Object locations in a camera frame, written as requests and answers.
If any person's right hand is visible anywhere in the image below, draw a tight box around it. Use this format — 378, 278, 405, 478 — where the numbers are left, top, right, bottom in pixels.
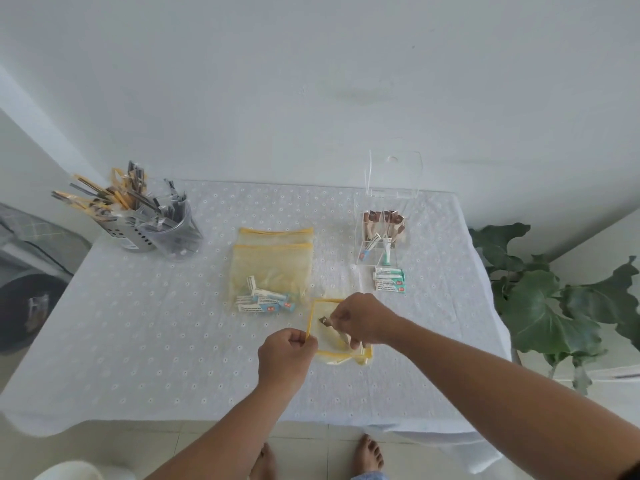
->
329, 293, 402, 350

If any person's left hand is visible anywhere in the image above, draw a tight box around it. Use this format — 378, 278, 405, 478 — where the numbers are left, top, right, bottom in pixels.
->
257, 328, 319, 395

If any small yellow mesh pouch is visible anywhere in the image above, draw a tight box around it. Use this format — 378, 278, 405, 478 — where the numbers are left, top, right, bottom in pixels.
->
305, 299, 373, 366

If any person's right forearm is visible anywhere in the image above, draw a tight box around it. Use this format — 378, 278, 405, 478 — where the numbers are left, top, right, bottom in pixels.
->
385, 315, 640, 480

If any person's left forearm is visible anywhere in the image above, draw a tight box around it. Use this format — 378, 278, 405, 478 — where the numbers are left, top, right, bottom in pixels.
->
145, 382, 301, 480

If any white blue small tube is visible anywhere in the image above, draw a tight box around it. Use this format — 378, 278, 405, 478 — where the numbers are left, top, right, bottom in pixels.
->
359, 234, 382, 261

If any filled yellow mesh pouch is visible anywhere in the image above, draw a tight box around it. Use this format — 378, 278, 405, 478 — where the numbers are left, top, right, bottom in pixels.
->
229, 243, 314, 316

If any empty yellow mesh pouch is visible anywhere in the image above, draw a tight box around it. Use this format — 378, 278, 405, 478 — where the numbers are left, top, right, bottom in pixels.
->
238, 227, 315, 246

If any clear acrylic box with lid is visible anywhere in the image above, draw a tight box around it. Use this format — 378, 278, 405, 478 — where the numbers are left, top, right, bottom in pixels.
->
353, 149, 424, 268

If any person's left foot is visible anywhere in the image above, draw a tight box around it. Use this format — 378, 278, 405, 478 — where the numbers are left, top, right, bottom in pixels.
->
249, 442, 279, 480

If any person's foot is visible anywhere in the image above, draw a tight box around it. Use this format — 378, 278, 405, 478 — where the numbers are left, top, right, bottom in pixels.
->
351, 434, 385, 478
249, 442, 279, 480

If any person's right foot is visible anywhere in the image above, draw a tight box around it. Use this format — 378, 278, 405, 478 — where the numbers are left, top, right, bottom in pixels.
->
351, 434, 385, 478

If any white eyelet tablecloth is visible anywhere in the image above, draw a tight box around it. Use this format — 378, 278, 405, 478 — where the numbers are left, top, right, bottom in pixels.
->
0, 180, 512, 474

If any clear plastic cup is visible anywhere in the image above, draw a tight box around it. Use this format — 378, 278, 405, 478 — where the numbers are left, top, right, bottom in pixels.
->
140, 195, 204, 259

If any bunch of grey wrapped packets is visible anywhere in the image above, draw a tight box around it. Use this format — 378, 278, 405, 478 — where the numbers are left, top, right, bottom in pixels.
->
142, 179, 201, 245

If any green leafy plant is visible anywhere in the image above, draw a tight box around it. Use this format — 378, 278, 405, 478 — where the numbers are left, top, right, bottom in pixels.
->
468, 223, 640, 395

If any perforated metal utensil holder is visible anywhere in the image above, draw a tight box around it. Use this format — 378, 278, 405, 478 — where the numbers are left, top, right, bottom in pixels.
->
95, 207, 158, 253

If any white round bowl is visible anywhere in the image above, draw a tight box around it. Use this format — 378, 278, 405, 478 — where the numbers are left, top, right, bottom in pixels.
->
33, 460, 137, 480

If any dark grey chair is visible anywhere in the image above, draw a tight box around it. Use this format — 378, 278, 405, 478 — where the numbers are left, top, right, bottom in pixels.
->
0, 202, 94, 355

